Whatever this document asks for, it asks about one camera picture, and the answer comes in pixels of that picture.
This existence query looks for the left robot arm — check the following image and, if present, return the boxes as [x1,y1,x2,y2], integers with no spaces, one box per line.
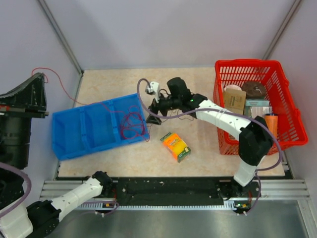
[0,72,112,238]

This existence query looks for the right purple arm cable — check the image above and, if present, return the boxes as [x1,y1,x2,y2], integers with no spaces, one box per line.
[137,78,284,216]

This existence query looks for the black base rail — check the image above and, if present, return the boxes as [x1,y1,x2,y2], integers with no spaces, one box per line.
[99,177,260,206]

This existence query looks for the brown round lid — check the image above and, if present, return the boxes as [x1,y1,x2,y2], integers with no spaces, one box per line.
[242,81,266,99]

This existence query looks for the blue plastic bin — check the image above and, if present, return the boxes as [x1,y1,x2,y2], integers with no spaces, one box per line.
[52,94,150,161]

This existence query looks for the red plastic basket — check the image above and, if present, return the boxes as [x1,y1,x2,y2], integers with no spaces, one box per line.
[213,59,309,150]

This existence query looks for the teal small box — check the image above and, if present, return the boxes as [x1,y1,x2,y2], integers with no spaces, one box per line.
[245,99,270,107]

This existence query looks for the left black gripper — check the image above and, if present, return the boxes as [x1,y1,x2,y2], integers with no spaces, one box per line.
[0,71,52,169]

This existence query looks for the brown cardboard box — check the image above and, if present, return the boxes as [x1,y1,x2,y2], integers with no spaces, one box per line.
[223,89,246,115]

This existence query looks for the red wire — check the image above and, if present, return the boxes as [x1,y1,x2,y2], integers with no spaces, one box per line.
[119,105,151,143]

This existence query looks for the aluminium frame rail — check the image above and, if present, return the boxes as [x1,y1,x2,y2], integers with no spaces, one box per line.
[37,179,310,211]

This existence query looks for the brown wire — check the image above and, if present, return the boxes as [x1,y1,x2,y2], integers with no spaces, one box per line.
[32,67,124,115]

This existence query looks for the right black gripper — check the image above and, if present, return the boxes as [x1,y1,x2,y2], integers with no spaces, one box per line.
[147,89,182,124]

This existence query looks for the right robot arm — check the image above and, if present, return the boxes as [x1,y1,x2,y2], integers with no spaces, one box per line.
[145,77,273,196]

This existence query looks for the orange cylindrical can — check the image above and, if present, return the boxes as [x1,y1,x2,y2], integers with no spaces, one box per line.
[264,114,278,137]

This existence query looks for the orange sponge package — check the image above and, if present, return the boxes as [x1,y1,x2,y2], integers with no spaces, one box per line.
[160,132,191,163]

